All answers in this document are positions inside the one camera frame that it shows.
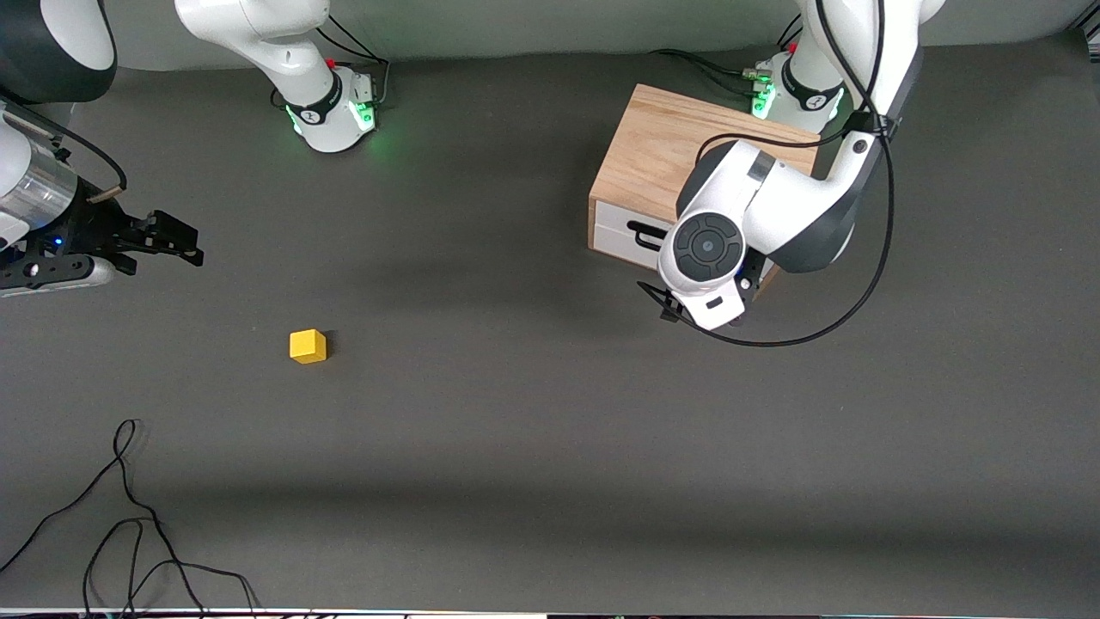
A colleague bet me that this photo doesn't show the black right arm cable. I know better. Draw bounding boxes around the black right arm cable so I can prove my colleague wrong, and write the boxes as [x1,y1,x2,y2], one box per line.
[0,86,128,204]

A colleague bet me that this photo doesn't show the light wooden drawer cabinet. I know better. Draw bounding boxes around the light wooden drawer cabinet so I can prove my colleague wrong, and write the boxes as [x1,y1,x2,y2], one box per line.
[588,83,822,297]

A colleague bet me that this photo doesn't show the thin black cable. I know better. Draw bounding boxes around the thin black cable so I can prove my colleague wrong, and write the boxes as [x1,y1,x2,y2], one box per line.
[82,516,261,618]
[0,419,209,618]

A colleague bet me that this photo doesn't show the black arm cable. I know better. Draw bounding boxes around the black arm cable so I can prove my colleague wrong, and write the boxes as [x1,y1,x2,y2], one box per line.
[0,86,128,204]
[638,0,896,348]

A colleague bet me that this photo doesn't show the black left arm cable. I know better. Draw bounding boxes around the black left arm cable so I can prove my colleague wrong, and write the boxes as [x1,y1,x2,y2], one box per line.
[638,0,896,348]

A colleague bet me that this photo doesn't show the white-front drawer with black handle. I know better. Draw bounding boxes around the white-front drawer with black handle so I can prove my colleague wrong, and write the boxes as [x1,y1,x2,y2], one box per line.
[593,200,688,272]

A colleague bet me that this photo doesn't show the black left base cables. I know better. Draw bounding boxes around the black left base cables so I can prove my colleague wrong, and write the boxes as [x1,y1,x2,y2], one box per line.
[649,15,804,97]

